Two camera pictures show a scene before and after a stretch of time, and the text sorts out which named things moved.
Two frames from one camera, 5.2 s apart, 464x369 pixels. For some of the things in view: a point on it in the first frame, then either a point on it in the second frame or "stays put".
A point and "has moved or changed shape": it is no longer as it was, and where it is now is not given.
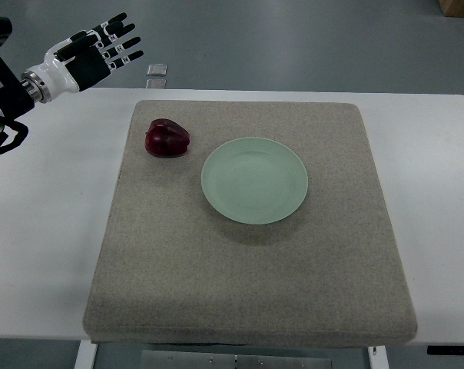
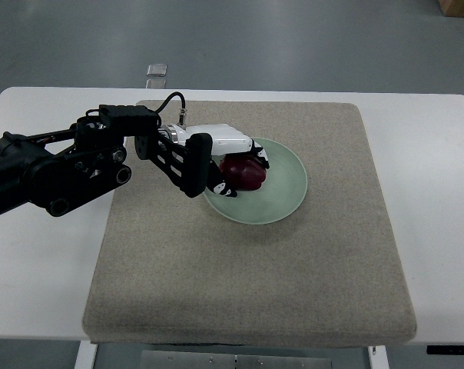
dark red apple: [166, 138] has moved or changed shape
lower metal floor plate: [156, 84] stays put
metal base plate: [186, 359] stays put
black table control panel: [442, 350] stays put
